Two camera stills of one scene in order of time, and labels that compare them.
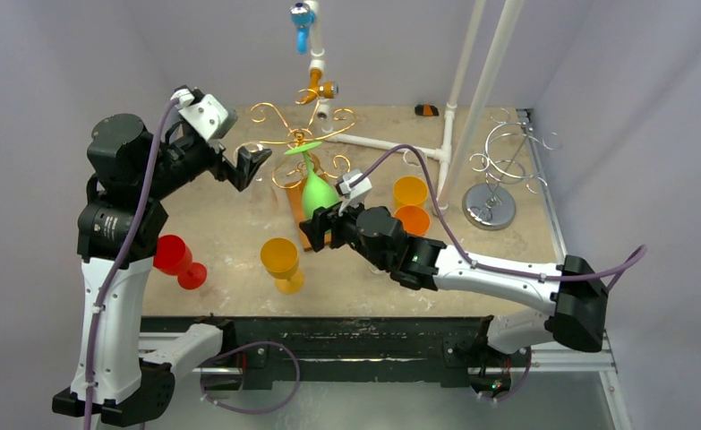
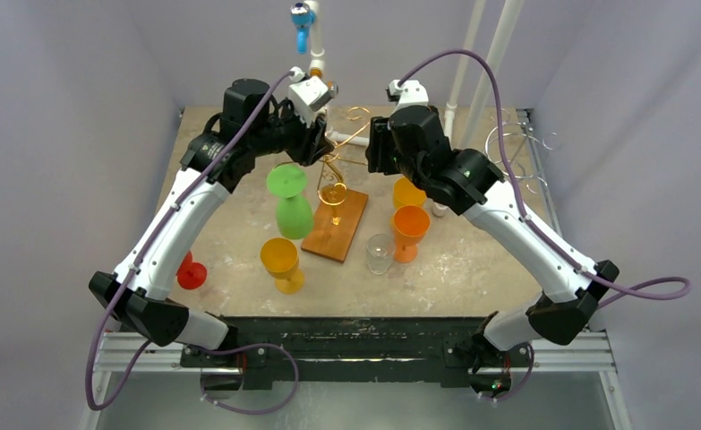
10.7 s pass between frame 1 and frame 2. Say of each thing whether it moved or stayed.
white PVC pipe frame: stayed
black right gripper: moved
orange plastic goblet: stayed
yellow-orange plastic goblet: stayed
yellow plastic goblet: stayed
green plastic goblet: moved
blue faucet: stayed
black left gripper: moved
